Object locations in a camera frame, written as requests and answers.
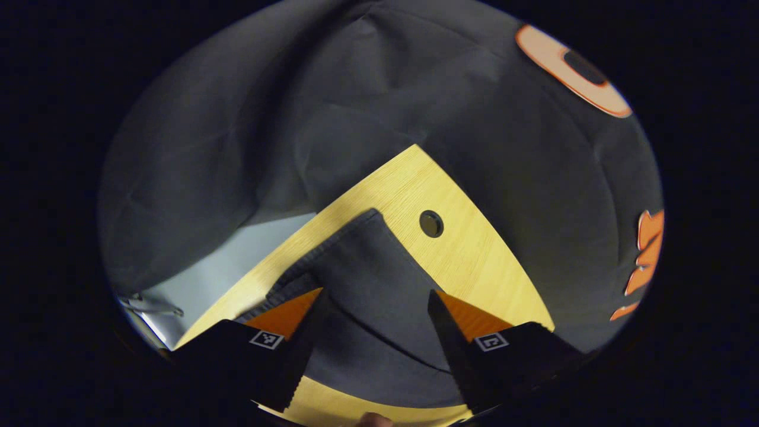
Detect black backdrop cloth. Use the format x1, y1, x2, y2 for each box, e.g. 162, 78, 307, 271
98, 0, 665, 356

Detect grey metal object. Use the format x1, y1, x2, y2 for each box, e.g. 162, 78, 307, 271
119, 293, 186, 318

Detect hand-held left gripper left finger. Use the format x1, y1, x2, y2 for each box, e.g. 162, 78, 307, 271
171, 287, 330, 415

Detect dark jeans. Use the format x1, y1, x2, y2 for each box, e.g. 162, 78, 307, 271
234, 208, 475, 410

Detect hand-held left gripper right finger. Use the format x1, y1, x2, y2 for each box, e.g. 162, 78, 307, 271
427, 289, 589, 416

